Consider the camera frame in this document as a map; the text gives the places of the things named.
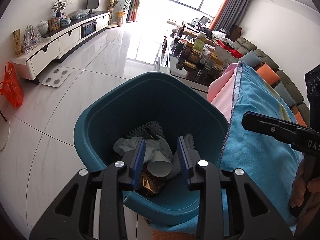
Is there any gold foil snack wrapper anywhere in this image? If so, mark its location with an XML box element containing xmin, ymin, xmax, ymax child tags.
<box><xmin>137</xmin><ymin>171</ymin><xmax>164</xmax><ymax>196</ymax></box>

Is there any orange plastic bag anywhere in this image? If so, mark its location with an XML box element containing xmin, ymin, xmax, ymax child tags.
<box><xmin>1</xmin><ymin>62</ymin><xmax>24</xmax><ymax>107</ymax></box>

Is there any crushed white paper cup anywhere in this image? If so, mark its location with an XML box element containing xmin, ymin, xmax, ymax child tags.
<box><xmin>147</xmin><ymin>151</ymin><xmax>172</xmax><ymax>178</ymax></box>

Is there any orange cushion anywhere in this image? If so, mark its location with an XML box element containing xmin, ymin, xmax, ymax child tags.
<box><xmin>295</xmin><ymin>111</ymin><xmax>307</xmax><ymax>127</ymax></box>
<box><xmin>256</xmin><ymin>63</ymin><xmax>280</xmax><ymax>86</ymax></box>

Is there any right hand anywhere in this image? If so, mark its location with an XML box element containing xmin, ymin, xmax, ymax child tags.
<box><xmin>289</xmin><ymin>160</ymin><xmax>320</xmax><ymax>211</ymax></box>

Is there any teal plastic trash bin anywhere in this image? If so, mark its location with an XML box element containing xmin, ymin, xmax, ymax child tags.
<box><xmin>74</xmin><ymin>72</ymin><xmax>228</xmax><ymax>225</ymax></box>

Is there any white black tv cabinet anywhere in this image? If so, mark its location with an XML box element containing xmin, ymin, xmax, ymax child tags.
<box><xmin>12</xmin><ymin>11</ymin><xmax>110</xmax><ymax>81</ymax></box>

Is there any white tissue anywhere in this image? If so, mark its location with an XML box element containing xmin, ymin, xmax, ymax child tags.
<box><xmin>112</xmin><ymin>135</ymin><xmax>173</xmax><ymax>164</ymax></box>

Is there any grey blue cushion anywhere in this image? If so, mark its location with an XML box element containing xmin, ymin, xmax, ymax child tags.
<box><xmin>239</xmin><ymin>50</ymin><xmax>263</xmax><ymax>68</ymax></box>
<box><xmin>274</xmin><ymin>82</ymin><xmax>296</xmax><ymax>107</ymax></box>

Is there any small black monitor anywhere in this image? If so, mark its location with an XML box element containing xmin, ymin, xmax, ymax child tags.
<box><xmin>86</xmin><ymin>0</ymin><xmax>100</xmax><ymax>14</ymax></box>

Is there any white bathroom scale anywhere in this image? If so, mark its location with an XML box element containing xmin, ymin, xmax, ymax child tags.
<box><xmin>42</xmin><ymin>68</ymin><xmax>71</xmax><ymax>88</ymax></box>

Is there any green brown sectional sofa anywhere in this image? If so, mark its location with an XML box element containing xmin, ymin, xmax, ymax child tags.
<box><xmin>233</xmin><ymin>37</ymin><xmax>310</xmax><ymax>127</ymax></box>

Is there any blue floral tablecloth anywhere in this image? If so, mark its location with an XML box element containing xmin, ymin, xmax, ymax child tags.
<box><xmin>145</xmin><ymin>61</ymin><xmax>311</xmax><ymax>235</ymax></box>

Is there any tall potted plant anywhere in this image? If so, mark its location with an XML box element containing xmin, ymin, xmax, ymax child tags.
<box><xmin>113</xmin><ymin>0</ymin><xmax>140</xmax><ymax>27</ymax></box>

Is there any cluttered coffee table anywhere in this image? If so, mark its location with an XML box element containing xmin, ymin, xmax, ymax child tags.
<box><xmin>161</xmin><ymin>27</ymin><xmax>239</xmax><ymax>94</ymax></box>

